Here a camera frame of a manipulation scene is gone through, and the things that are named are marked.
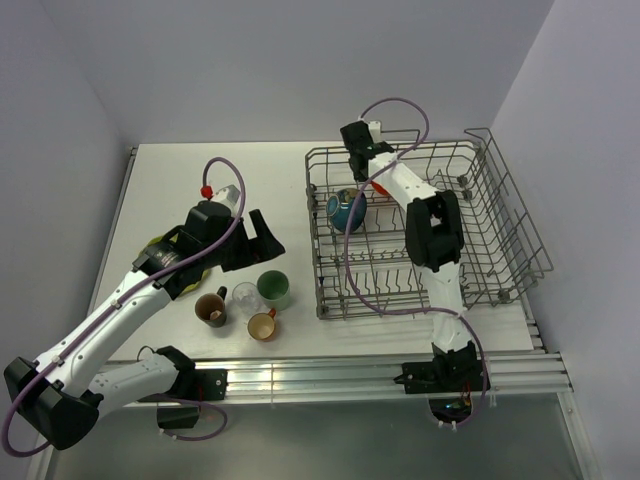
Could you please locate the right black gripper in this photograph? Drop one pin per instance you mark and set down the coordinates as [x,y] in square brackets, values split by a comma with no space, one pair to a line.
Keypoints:
[359,178]

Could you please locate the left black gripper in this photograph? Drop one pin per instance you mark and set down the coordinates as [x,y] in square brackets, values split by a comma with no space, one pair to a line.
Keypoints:
[262,247]

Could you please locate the orange bowl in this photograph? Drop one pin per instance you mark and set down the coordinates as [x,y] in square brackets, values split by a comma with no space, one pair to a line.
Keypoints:
[379,189]

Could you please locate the mint green cup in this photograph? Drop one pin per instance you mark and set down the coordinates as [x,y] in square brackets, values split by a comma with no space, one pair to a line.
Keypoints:
[274,289]

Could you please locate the blue bowl beige inside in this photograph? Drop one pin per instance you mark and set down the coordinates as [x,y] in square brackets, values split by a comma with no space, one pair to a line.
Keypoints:
[340,205]

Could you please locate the clear drinking glass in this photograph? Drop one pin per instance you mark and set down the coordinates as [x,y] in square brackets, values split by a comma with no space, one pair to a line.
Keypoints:
[246,298]

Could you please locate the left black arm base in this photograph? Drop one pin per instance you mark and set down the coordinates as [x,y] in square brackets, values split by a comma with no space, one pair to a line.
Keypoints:
[210,382]

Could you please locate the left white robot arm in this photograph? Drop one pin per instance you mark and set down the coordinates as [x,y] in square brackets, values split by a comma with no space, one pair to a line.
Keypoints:
[64,393]

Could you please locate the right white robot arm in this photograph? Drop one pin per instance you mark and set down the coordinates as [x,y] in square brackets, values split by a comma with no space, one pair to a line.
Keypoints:
[433,238]

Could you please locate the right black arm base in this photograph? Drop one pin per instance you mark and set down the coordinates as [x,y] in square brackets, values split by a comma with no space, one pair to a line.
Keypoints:
[435,378]

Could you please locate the small orange mug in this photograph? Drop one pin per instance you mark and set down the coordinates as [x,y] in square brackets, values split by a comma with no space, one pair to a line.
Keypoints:
[262,326]

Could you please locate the dark brown mug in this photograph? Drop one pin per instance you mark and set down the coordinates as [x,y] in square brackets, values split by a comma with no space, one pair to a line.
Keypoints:
[211,308]

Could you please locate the yellow-green dotted plate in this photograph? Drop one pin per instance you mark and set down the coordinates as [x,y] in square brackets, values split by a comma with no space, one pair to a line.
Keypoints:
[190,288]

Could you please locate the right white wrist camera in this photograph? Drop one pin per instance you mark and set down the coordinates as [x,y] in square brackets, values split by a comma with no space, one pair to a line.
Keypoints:
[375,130]

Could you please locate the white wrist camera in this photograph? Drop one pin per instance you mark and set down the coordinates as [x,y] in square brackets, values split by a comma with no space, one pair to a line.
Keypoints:
[228,196]
[375,130]

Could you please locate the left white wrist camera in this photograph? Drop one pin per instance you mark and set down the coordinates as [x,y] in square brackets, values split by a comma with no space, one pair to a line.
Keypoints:
[228,196]

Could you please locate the grey wire dish rack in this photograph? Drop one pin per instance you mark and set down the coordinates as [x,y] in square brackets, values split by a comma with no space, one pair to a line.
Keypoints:
[503,254]

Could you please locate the aluminium mounting rail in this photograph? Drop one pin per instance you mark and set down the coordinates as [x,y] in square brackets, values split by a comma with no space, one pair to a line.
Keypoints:
[342,360]

